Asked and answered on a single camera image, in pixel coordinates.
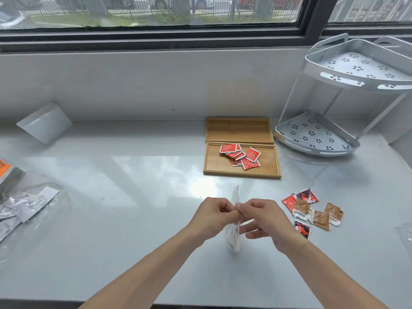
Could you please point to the pile of red sauce packets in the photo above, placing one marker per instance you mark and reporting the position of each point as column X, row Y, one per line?
column 243, row 156

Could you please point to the person's left forearm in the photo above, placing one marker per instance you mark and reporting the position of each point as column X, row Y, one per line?
column 144, row 273

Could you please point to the metal fence outside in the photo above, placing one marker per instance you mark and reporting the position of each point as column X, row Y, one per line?
column 128, row 3

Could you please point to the empty bamboo tray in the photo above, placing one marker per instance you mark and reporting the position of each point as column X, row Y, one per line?
column 239, row 130

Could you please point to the clear packet with red edge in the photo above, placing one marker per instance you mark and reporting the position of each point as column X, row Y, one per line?
column 236, row 234

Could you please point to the silver two-tier corner shelf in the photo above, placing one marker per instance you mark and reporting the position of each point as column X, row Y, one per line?
column 322, row 133

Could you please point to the black and red sachet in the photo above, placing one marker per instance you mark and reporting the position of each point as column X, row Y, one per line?
column 302, row 229
column 307, row 196

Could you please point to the pile of silver foil packets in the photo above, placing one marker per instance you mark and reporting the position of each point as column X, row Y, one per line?
column 25, row 205

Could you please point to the person's right forearm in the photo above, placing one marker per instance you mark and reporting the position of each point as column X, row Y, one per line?
column 328, row 279

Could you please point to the bamboo tray with packets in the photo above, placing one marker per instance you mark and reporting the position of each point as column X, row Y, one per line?
column 219, row 164

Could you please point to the orange and black packet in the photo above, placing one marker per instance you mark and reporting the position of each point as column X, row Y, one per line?
column 4, row 172

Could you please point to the black window frame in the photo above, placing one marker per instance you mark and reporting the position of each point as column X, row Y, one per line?
column 154, row 36

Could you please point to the person's left hand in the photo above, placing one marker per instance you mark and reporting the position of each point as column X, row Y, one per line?
column 209, row 218

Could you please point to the person's right thumb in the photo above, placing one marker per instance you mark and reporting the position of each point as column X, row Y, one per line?
column 245, row 214

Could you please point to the large clear plastic bag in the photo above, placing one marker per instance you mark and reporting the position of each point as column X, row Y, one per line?
column 48, row 222

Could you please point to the person's right hand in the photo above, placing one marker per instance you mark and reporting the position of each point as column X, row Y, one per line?
column 273, row 223

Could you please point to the red sauce sachet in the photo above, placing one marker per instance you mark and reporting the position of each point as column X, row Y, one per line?
column 289, row 201

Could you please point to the person's left thumb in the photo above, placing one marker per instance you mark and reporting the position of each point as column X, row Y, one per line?
column 231, row 216

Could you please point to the brown sauce sachet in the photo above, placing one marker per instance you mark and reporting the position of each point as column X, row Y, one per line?
column 333, row 214
column 301, row 209
column 320, row 219

